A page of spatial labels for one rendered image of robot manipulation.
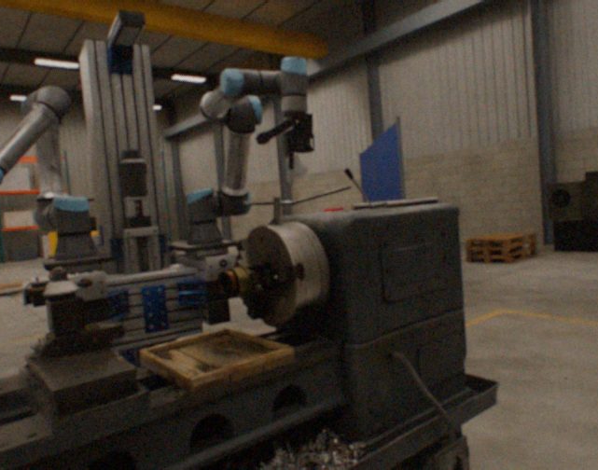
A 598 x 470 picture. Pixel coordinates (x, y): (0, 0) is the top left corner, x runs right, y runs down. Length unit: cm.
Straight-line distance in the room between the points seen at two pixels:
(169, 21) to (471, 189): 862
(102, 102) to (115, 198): 39
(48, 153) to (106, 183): 24
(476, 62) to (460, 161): 242
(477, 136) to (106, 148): 1109
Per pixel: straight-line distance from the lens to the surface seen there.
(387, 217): 148
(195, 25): 1339
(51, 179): 203
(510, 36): 1250
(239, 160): 193
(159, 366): 135
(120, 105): 215
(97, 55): 220
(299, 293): 133
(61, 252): 190
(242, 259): 142
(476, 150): 1251
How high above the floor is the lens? 128
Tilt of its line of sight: 3 degrees down
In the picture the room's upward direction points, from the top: 5 degrees counter-clockwise
